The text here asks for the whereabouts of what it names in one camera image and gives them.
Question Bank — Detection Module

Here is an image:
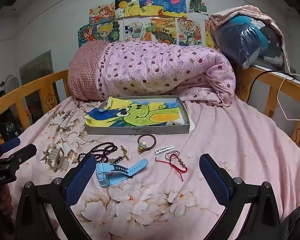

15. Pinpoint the white wire hanger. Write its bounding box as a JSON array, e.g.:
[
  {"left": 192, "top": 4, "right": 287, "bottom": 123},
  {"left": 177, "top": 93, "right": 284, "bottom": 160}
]
[{"left": 277, "top": 74, "right": 300, "bottom": 120}]

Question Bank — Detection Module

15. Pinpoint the brown hair tie with charm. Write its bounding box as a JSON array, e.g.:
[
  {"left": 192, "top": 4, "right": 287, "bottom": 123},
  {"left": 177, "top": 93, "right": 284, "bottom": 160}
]
[{"left": 137, "top": 134, "right": 157, "bottom": 154}]

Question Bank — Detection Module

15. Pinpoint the black cable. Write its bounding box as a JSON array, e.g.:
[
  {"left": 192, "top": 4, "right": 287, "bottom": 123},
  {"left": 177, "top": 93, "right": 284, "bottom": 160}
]
[{"left": 248, "top": 69, "right": 294, "bottom": 101}]

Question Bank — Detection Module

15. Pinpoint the white hair clip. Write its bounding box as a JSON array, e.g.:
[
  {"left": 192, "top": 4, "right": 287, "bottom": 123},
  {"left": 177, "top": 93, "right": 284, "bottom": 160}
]
[{"left": 154, "top": 144, "right": 175, "bottom": 155}]

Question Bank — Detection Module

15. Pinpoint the frog crayon drawing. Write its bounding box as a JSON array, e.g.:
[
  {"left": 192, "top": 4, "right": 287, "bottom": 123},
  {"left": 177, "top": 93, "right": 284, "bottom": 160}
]
[{"left": 86, "top": 97, "right": 184, "bottom": 128}]

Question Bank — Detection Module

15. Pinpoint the person's dark clothing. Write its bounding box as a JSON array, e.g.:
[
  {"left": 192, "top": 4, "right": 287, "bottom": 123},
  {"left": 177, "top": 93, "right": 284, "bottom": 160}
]
[{"left": 281, "top": 202, "right": 300, "bottom": 240}]

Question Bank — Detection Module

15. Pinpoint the grey shallow box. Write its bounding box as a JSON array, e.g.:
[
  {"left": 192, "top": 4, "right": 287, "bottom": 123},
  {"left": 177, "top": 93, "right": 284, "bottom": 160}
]
[{"left": 85, "top": 95, "right": 194, "bottom": 135}]

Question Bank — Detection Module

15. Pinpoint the light blue watch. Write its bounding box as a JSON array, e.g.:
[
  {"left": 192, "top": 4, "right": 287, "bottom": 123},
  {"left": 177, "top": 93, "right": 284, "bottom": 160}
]
[{"left": 96, "top": 158, "right": 149, "bottom": 188}]

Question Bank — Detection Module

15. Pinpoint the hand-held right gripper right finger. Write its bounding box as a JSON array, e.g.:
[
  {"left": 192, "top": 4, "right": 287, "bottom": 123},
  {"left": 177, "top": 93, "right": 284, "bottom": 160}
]
[{"left": 199, "top": 154, "right": 282, "bottom": 240}]

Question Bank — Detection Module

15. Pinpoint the wooden bed frame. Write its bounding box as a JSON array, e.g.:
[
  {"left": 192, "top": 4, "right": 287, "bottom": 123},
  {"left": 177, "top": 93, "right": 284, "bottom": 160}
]
[{"left": 0, "top": 66, "right": 300, "bottom": 155}]

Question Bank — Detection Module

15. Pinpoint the group of wall drawings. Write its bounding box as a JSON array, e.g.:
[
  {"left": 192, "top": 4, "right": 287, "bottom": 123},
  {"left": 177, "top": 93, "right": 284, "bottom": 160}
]
[{"left": 77, "top": 0, "right": 215, "bottom": 50}]

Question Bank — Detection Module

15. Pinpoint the red string bracelet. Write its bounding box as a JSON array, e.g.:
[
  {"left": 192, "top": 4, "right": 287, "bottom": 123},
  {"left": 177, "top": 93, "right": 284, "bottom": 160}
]
[{"left": 154, "top": 150, "right": 188, "bottom": 182}]

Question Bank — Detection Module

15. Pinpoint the blue white paper strip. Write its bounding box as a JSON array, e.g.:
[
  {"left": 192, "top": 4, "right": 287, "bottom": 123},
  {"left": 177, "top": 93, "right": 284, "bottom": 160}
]
[{"left": 97, "top": 99, "right": 113, "bottom": 113}]

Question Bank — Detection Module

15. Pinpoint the dark beaded bracelet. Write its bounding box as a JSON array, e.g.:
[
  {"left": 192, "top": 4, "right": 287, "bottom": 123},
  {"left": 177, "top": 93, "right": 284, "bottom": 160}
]
[{"left": 77, "top": 142, "right": 125, "bottom": 166}]

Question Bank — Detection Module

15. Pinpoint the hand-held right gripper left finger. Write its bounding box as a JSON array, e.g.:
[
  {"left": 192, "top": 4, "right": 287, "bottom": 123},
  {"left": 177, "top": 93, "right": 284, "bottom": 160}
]
[{"left": 15, "top": 153, "right": 97, "bottom": 240}]

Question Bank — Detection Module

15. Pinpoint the pink apple print quilt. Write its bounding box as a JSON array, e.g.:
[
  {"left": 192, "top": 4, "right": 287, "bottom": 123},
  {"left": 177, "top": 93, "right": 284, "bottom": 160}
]
[{"left": 96, "top": 41, "right": 237, "bottom": 107}]

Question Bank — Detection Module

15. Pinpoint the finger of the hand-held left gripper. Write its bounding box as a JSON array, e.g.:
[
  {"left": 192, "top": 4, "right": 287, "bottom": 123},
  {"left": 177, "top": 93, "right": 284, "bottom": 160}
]
[
  {"left": 0, "top": 144, "right": 37, "bottom": 167},
  {"left": 0, "top": 138, "right": 21, "bottom": 153}
]

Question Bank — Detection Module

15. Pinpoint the gold charm pendant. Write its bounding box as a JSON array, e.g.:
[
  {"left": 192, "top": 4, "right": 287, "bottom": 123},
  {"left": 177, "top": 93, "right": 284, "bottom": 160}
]
[{"left": 120, "top": 145, "right": 130, "bottom": 161}]

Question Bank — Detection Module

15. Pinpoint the person's left hand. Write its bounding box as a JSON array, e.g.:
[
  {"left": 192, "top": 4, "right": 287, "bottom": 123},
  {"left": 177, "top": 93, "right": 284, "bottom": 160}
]
[{"left": 0, "top": 185, "right": 15, "bottom": 233}]

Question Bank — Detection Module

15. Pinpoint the beige hair claw clip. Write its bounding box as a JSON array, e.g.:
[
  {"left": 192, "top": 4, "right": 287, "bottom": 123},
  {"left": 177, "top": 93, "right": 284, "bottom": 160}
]
[{"left": 42, "top": 147, "right": 70, "bottom": 172}]

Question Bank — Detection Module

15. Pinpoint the pink floral bed sheet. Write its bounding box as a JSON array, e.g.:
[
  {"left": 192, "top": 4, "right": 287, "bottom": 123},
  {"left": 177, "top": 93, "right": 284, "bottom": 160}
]
[{"left": 0, "top": 95, "right": 300, "bottom": 240}]

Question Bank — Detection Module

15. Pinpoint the grey door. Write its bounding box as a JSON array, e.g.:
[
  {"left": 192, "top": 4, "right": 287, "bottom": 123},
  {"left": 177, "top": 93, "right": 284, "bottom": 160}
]
[{"left": 19, "top": 50, "right": 57, "bottom": 120}]

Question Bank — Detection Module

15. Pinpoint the red checkered pillow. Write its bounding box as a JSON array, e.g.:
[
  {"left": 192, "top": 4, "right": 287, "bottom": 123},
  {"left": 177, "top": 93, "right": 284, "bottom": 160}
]
[{"left": 67, "top": 40, "right": 111, "bottom": 102}]

